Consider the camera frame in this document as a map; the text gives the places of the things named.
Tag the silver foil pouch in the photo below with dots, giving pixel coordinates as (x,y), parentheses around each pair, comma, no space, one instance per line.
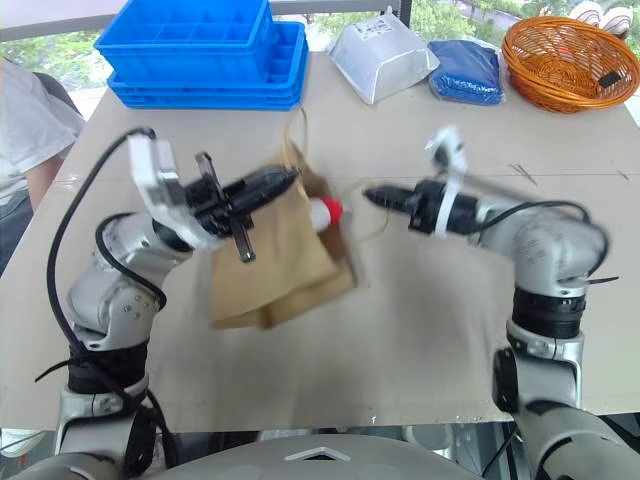
(380,60)

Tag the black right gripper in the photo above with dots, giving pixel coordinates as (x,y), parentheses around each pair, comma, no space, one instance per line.
(424,207)

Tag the orange wicker basket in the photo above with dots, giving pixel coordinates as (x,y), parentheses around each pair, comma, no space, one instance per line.
(560,75)

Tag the brown paper bag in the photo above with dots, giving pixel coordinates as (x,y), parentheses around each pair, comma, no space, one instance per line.
(280,265)

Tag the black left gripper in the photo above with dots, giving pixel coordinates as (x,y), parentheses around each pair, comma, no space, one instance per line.
(215,210)

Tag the dark metal post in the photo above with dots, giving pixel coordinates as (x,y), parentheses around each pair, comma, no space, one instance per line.
(400,12)

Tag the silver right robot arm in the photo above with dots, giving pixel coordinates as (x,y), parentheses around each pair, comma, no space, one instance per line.
(550,310)

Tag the small black item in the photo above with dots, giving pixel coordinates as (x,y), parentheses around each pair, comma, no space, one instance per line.
(609,79)

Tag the person in white shirt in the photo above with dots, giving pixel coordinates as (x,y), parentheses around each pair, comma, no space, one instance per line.
(30,125)

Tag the striped beige plush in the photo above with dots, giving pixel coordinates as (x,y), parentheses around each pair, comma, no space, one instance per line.
(600,15)

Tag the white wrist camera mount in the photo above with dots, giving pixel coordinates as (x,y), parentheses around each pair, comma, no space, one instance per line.
(155,175)
(448,202)

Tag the blue divided plastic crate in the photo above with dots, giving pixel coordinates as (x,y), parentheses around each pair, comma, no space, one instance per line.
(185,35)

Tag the grey robot torso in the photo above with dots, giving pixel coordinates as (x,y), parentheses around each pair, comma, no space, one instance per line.
(325,462)

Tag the blue fabric pack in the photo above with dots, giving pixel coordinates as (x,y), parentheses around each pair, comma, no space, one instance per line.
(467,70)

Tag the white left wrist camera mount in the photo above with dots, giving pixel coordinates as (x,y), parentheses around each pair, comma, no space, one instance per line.
(155,175)

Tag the black chair back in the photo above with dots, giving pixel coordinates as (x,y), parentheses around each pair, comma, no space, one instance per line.
(57,90)

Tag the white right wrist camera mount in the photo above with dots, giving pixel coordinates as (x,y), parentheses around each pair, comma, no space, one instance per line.
(448,202)

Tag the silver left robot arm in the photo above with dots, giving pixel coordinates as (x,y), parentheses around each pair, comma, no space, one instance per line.
(117,310)

